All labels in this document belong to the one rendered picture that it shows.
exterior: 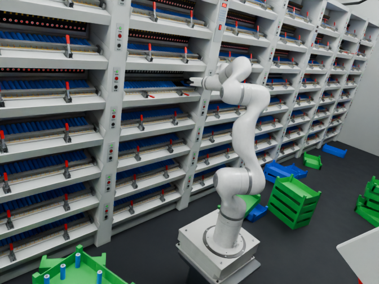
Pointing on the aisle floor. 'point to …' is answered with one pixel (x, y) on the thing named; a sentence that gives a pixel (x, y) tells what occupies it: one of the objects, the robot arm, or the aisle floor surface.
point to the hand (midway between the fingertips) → (188, 81)
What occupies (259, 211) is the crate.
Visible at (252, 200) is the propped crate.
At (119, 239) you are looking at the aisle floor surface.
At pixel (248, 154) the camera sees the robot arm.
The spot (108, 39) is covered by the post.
